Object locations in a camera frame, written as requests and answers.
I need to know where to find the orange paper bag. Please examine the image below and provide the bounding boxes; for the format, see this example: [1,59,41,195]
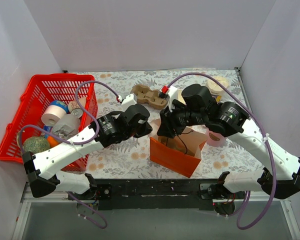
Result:
[148,119,207,178]

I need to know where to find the crumpled grey paper bag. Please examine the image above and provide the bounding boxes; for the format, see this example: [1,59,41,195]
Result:
[51,114,81,140]

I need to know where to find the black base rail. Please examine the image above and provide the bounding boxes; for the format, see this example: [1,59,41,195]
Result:
[67,177,243,211]

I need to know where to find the white tape roll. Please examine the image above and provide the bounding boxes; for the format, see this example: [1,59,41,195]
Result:
[41,105,67,127]

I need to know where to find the pink straw holder cup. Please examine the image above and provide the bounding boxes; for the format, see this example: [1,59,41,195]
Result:
[205,129,226,147]

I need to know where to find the red plastic basket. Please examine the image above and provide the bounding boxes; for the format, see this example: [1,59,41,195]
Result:
[0,73,98,164]

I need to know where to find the wrapped toilet paper roll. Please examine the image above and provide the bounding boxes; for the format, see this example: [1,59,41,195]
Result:
[206,76,229,97]

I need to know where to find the beige patterned cup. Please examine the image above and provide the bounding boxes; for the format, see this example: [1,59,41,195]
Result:
[68,97,87,113]

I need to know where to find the stack of paper cups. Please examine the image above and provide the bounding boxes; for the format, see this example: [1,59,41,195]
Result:
[177,89,186,105]

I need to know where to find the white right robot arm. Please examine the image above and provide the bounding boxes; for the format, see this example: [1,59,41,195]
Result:
[157,84,300,200]

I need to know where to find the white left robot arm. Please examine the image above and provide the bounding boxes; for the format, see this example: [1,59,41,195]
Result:
[22,94,152,200]

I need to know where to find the brown cardboard cup carrier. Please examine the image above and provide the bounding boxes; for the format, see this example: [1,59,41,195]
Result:
[130,84,168,110]

